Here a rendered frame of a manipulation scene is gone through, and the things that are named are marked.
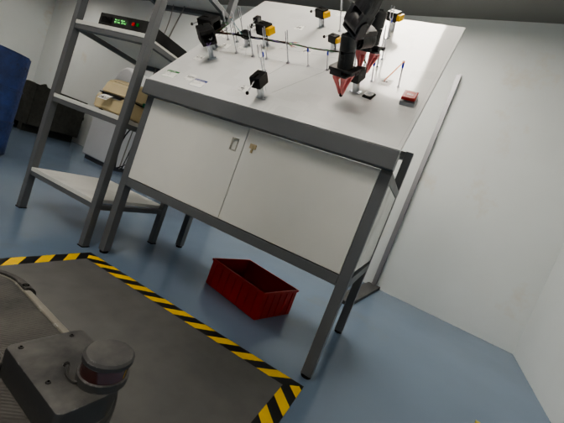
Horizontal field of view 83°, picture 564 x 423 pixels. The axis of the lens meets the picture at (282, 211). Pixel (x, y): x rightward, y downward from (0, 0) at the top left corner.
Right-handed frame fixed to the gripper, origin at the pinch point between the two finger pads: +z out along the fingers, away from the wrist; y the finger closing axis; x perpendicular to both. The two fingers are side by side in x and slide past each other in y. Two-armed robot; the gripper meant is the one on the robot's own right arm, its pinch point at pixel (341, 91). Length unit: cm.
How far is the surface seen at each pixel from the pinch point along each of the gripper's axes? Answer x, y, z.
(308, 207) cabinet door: 31.3, -11.6, 30.6
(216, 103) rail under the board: 26, 42, 9
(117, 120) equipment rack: 50, 89, 25
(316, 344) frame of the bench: 57, -39, 63
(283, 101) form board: 10.7, 19.5, 6.6
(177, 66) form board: 17, 81, 7
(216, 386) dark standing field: 91, -26, 53
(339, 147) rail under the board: 17.7, -12.8, 10.3
